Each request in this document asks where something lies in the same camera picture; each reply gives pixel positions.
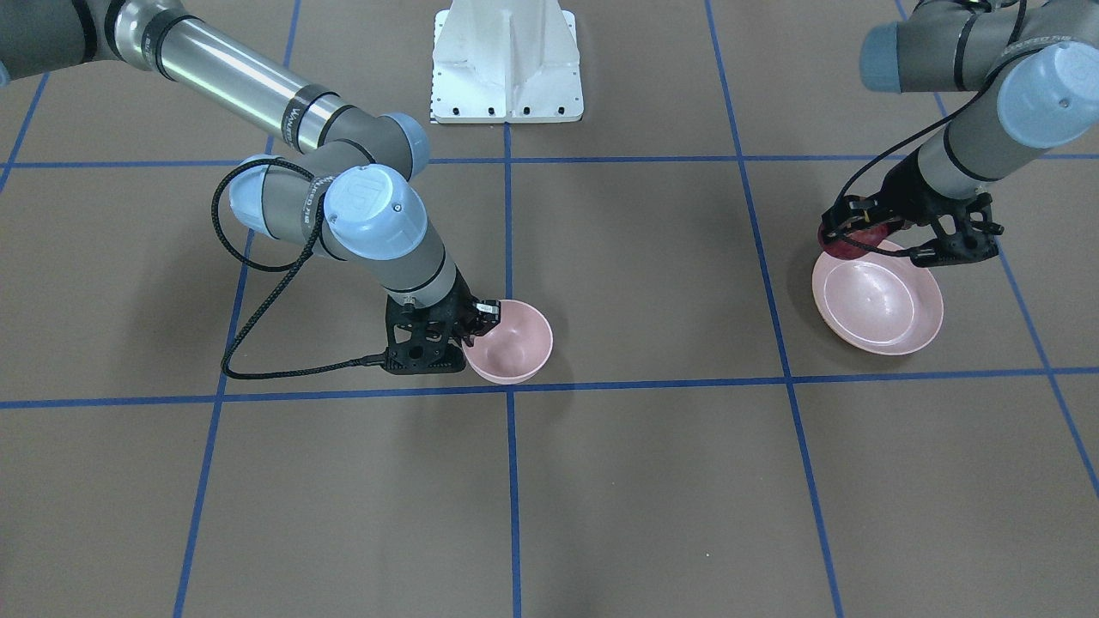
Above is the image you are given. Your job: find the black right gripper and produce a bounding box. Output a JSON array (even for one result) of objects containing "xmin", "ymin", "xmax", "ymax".
[{"xmin": 387, "ymin": 271, "xmax": 501, "ymax": 344}]

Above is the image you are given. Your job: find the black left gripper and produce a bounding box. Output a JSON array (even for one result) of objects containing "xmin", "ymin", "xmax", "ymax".
[{"xmin": 820, "ymin": 153, "xmax": 956, "ymax": 244}]

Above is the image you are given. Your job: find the pink bowl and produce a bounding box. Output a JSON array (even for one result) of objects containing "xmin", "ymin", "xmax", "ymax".
[{"xmin": 464, "ymin": 299, "xmax": 554, "ymax": 385}]

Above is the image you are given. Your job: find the pink plate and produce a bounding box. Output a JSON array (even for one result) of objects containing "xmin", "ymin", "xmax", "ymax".
[{"xmin": 811, "ymin": 252, "xmax": 944, "ymax": 356}]

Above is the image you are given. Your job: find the red apple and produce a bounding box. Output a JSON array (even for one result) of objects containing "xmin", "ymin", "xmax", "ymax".
[{"xmin": 817, "ymin": 223, "xmax": 893, "ymax": 261}]

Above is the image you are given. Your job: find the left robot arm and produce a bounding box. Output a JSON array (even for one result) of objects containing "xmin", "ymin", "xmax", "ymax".
[{"xmin": 817, "ymin": 1, "xmax": 1096, "ymax": 265}]

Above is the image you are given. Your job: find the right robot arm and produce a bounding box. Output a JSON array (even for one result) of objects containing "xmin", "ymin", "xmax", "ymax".
[{"xmin": 3, "ymin": 1, "xmax": 501, "ymax": 344}]

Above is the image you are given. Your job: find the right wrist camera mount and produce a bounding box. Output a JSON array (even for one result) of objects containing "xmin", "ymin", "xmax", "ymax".
[{"xmin": 381, "ymin": 318, "xmax": 467, "ymax": 375}]

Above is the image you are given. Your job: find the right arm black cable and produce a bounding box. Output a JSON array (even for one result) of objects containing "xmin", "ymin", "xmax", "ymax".
[{"xmin": 211, "ymin": 158, "xmax": 389, "ymax": 380}]

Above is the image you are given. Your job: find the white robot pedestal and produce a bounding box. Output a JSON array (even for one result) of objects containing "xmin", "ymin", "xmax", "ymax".
[{"xmin": 429, "ymin": 1, "xmax": 585, "ymax": 124}]

